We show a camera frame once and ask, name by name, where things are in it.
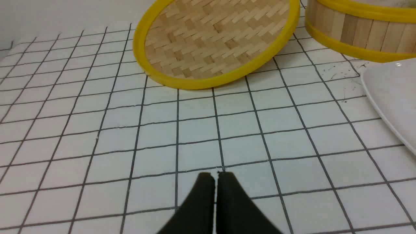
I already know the bamboo steamer basket yellow rim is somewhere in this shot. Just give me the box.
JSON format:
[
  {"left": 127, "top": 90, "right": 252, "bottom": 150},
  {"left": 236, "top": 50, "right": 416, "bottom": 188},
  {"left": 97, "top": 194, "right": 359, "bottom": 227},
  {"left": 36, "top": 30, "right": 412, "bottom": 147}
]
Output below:
[{"left": 305, "top": 0, "right": 416, "bottom": 62}]

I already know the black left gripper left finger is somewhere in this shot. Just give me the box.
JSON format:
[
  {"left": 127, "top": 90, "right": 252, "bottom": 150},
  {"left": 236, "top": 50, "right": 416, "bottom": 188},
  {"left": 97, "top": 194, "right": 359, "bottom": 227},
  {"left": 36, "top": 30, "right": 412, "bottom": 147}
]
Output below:
[{"left": 158, "top": 172, "right": 215, "bottom": 234}]

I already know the white rectangular plate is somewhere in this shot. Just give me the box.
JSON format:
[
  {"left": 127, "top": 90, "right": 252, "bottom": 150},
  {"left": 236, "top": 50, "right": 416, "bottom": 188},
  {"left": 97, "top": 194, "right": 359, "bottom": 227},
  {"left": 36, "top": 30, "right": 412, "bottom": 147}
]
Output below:
[{"left": 360, "top": 58, "right": 416, "bottom": 154}]

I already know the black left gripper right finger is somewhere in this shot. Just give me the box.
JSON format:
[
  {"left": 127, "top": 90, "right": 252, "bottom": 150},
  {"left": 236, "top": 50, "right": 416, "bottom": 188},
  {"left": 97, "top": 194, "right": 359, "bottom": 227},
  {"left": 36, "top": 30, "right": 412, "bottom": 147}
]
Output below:
[{"left": 216, "top": 172, "right": 282, "bottom": 234}]

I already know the bamboo steamer lid yellow rim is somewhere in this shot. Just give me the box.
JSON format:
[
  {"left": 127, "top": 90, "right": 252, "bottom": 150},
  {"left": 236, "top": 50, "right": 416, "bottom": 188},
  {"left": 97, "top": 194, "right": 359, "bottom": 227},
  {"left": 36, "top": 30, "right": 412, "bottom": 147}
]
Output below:
[{"left": 133, "top": 0, "right": 300, "bottom": 89}]

